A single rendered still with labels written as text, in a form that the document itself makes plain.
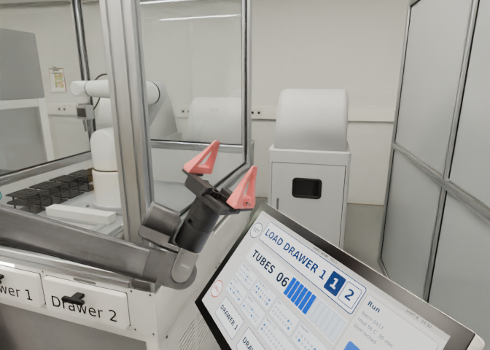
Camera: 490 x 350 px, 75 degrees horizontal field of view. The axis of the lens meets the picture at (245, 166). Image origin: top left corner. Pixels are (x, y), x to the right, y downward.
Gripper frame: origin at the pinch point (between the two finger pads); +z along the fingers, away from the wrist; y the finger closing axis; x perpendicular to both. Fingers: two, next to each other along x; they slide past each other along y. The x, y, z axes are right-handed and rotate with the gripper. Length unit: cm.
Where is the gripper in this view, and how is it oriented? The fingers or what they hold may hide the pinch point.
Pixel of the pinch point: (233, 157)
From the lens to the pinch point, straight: 58.8
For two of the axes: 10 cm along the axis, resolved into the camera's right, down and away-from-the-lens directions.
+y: -7.2, -5.0, 4.9
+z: 4.6, -8.7, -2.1
